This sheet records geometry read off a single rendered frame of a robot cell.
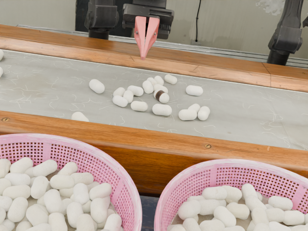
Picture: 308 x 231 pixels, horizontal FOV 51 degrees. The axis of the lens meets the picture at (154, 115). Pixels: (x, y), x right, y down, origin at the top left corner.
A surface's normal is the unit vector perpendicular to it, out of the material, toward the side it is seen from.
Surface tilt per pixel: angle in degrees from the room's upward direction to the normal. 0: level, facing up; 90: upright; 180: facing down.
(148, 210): 0
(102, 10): 85
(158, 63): 45
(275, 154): 0
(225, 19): 90
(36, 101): 0
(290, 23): 63
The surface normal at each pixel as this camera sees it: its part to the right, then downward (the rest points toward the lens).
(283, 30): -0.07, 0.04
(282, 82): 0.09, -0.26
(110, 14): 0.48, 0.42
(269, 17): 0.07, 0.51
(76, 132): 0.14, -0.86
